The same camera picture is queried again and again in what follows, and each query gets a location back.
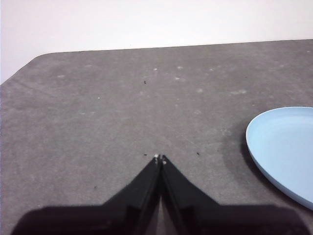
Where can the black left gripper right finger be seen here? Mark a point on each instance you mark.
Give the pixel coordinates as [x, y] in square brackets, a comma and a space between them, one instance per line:
[207, 218]

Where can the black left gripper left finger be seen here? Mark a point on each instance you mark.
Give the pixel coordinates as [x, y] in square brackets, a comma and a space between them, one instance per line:
[110, 218]

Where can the blue round plate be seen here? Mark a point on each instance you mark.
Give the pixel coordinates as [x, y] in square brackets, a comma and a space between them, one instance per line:
[286, 151]

